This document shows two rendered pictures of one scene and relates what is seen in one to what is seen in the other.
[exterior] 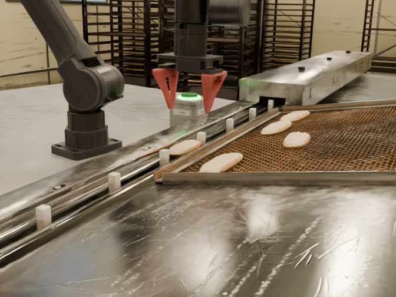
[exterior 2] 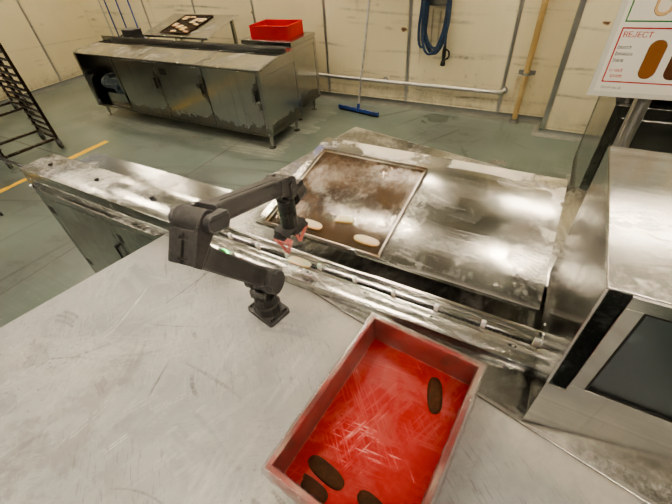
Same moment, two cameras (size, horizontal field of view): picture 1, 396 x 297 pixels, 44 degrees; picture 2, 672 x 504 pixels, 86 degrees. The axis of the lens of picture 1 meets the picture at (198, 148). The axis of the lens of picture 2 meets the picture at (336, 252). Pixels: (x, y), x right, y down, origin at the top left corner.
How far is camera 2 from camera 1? 1.32 m
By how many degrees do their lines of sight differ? 75
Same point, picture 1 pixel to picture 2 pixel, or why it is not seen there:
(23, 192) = (374, 302)
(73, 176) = (352, 291)
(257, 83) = not seen: hidden behind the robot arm
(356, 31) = not seen: outside the picture
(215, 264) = (450, 238)
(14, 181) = (324, 330)
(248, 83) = not seen: hidden behind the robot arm
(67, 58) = (264, 276)
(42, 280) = (454, 269)
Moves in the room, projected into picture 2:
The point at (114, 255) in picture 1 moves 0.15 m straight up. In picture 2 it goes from (442, 258) to (448, 222)
